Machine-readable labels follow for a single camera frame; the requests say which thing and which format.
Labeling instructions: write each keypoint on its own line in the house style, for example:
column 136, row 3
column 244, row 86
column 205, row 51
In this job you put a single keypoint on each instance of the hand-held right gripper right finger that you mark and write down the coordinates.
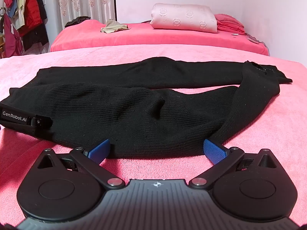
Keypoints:
column 213, row 151

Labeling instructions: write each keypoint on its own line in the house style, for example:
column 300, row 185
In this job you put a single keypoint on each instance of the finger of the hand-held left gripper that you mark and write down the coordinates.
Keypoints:
column 43, row 122

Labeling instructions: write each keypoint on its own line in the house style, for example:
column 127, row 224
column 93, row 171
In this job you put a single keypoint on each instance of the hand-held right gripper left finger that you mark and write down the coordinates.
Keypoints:
column 99, row 151

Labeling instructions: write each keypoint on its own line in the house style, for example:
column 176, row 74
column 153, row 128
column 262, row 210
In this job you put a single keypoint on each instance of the cream shirt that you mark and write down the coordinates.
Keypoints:
column 21, row 12

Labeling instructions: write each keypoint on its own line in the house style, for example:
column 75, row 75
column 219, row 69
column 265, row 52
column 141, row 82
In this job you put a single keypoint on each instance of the red puffer vest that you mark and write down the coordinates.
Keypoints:
column 30, row 12

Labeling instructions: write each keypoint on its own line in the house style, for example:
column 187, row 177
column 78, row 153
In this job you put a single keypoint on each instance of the dark brown garment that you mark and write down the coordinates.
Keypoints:
column 78, row 20

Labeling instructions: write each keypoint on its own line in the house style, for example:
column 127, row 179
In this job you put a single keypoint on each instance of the blue hanging garment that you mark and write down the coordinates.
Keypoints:
column 12, row 9

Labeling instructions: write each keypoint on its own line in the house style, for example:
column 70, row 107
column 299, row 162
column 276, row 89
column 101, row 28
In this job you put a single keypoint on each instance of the beige garment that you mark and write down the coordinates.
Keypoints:
column 114, row 26

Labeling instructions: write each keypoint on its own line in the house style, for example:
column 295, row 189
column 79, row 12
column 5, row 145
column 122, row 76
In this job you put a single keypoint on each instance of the grey lace cloth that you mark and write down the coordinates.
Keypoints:
column 254, row 39

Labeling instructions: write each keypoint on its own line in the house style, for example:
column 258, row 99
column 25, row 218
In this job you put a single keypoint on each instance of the bed with pink sheet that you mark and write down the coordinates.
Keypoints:
column 156, row 37

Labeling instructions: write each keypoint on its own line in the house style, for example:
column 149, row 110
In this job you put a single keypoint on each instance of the stack of folded pink cloth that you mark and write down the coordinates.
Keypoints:
column 229, row 24

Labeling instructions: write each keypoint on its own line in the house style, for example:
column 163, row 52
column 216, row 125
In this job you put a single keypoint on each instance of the patterned pink curtain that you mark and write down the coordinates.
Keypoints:
column 86, row 0

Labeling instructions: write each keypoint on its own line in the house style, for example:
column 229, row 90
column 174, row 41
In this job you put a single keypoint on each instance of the pink embossed pillow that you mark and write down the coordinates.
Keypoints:
column 184, row 16

